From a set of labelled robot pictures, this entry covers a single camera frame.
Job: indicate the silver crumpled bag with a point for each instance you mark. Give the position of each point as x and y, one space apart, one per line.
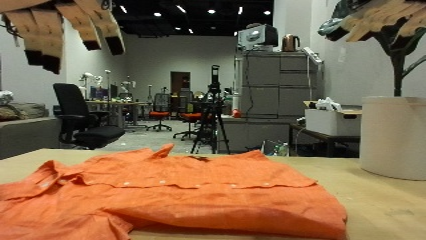
6 98

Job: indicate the copper kettle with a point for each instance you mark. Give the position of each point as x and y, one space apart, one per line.
291 43

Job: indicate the white round plant pot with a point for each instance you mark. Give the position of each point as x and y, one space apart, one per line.
393 136

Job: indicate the black office chair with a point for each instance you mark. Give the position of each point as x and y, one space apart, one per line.
78 116

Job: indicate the wooden office desk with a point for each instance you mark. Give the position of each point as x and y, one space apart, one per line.
118 104

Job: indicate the orange seat office chair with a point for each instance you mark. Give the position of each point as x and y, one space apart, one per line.
191 116
160 114

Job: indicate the brown door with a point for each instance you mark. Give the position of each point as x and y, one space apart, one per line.
180 81

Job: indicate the grey sofa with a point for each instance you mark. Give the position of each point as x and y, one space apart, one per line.
27 136

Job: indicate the dark side table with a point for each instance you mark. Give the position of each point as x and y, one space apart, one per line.
327 137

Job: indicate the brown grey cushion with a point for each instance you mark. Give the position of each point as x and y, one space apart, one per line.
24 111

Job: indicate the red ball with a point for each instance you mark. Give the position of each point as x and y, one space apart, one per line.
236 113

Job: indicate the white storage box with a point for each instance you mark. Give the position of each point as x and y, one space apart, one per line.
331 122

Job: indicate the black camera tripod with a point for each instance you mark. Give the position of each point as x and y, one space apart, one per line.
212 123

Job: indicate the green plastic bottles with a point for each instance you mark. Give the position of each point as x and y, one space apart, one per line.
280 149

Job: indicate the green leafy plant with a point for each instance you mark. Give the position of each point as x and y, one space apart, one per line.
399 73

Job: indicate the grey filing cabinet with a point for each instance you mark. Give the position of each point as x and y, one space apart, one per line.
271 86

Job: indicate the white crumpled cloth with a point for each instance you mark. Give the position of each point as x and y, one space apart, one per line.
328 104

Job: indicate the orange button shirt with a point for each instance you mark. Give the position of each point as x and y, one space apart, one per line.
187 196

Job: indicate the low grey cabinet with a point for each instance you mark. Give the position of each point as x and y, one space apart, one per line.
253 133

